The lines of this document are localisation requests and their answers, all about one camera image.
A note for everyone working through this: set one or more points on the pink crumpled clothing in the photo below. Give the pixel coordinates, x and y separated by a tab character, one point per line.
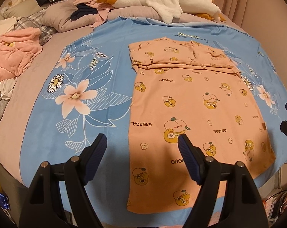
17	51

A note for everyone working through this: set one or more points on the grey pillow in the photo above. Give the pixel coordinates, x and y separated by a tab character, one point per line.
58	16

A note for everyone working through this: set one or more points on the pink cartoon print garment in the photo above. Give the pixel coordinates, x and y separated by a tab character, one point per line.
187	88

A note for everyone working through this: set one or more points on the plaid grey cloth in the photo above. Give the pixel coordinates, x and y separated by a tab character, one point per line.
34	20

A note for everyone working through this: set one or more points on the blue floral bed sheet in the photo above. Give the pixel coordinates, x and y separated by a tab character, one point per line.
90	89

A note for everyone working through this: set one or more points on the navy dark garment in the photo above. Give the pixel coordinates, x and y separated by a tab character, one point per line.
82	10

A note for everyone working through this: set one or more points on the light pink garment on pillow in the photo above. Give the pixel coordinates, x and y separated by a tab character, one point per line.
103	11

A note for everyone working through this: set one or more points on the white goose plush toy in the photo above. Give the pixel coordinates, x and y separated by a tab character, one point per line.
169	10

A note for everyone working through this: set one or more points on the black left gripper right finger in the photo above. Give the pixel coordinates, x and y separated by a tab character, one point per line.
242	206

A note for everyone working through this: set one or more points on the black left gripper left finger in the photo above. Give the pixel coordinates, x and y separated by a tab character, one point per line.
43	204

